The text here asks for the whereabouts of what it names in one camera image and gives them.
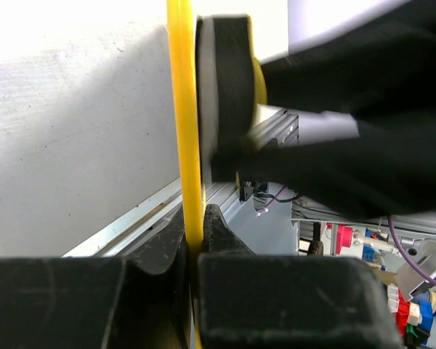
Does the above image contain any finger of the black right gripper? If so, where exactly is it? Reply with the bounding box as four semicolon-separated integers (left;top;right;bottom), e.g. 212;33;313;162
212;116;436;220
262;1;436;118

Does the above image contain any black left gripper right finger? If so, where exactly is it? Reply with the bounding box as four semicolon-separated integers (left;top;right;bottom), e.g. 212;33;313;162
198;204;402;348

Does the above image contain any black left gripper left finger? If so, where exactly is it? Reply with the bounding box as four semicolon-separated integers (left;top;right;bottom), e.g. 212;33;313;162
0;212;189;348

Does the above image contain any black yellow whiteboard eraser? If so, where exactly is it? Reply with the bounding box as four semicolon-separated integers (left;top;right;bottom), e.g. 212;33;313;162
195;15;266;185

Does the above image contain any yellow framed small whiteboard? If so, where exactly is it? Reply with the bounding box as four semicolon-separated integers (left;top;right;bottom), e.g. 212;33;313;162
0;0;291;257

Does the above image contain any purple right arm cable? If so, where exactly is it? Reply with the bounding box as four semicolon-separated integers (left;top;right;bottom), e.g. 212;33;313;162
256;185;436;292

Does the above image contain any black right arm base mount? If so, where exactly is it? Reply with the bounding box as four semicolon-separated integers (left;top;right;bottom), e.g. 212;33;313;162
239;136;280;203

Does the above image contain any aluminium frame rail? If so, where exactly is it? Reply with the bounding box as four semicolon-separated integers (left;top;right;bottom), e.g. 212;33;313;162
63;111;436;255

